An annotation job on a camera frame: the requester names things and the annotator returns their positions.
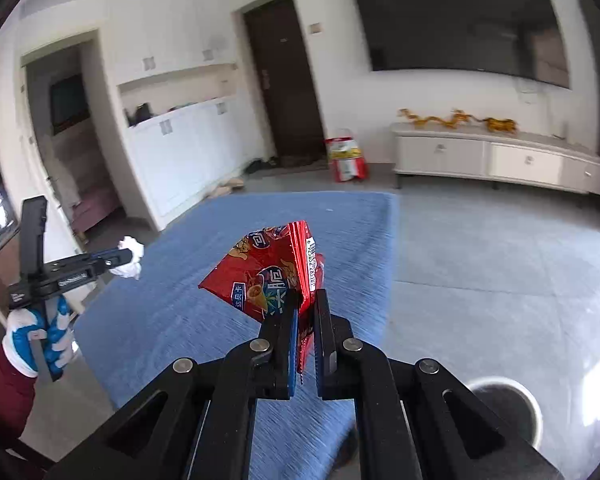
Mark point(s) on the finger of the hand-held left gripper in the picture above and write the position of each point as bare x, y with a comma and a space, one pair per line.
72, 279
105, 257

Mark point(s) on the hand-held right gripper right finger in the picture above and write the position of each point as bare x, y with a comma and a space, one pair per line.
321, 350

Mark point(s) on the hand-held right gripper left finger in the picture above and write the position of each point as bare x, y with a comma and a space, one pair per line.
292, 350

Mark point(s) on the white tissue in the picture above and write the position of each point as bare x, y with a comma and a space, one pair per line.
130, 260

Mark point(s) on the red snack bag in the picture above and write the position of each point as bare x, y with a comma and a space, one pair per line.
260, 270

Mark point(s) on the white round trash bin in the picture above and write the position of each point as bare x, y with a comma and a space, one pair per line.
527, 400

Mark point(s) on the person's left hand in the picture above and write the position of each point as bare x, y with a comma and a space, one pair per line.
25, 332

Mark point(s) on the blue blanket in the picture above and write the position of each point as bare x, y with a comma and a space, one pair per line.
180, 260

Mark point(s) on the beige slippers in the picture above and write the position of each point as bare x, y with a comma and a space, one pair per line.
225, 186

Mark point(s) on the dark bag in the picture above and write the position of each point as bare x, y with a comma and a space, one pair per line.
141, 114

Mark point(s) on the dark shoes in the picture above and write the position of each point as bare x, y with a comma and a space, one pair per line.
260, 166

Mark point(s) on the red gift bag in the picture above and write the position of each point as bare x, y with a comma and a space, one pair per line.
347, 160

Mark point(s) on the dark brown door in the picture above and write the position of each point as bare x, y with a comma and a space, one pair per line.
285, 85

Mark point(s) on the white television cabinet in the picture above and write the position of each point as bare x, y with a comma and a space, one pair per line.
480, 157

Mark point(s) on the golden dragon ornament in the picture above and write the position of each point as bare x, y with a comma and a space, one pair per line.
440, 120

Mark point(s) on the golden tiger ornament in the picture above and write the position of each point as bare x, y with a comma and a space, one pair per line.
500, 126

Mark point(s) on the white wall cabinet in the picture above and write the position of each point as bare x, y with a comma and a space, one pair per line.
190, 160

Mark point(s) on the wall switch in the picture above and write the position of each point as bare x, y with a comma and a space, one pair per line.
315, 27

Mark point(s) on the wall television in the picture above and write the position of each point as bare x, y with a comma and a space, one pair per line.
455, 20

